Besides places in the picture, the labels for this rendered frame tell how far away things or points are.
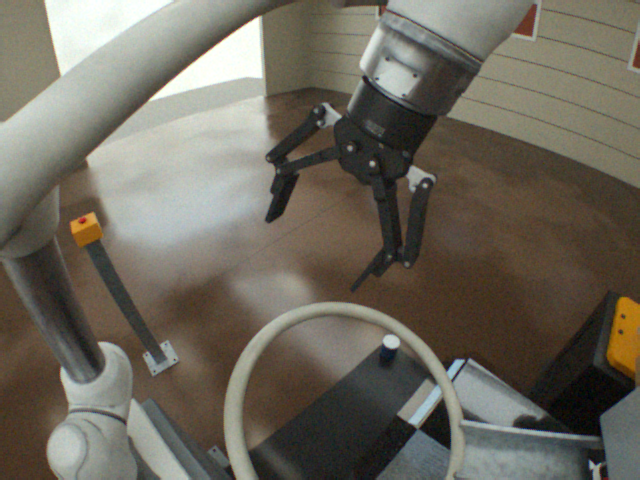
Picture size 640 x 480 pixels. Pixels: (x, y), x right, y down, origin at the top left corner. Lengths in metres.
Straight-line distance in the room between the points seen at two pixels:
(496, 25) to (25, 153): 0.33
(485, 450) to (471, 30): 0.73
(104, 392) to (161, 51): 0.72
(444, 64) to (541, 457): 0.78
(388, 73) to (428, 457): 0.97
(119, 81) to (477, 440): 0.81
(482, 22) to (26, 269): 0.61
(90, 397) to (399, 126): 0.80
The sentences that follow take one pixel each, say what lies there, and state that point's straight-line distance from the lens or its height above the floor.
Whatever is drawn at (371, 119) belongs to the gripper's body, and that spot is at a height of 1.66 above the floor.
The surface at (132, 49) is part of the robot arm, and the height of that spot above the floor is 1.73.
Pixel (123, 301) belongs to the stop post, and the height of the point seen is 0.60.
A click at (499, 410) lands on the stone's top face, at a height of 0.80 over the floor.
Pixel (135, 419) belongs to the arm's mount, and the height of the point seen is 0.86.
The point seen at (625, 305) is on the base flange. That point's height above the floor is 0.78.
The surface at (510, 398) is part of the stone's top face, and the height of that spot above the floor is 0.80.
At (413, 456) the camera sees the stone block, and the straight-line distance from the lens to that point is 1.05.
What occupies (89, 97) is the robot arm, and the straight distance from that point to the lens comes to 0.25.
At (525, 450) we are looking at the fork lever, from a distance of 0.82.
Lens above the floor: 1.73
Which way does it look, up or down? 38 degrees down
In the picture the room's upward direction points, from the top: straight up
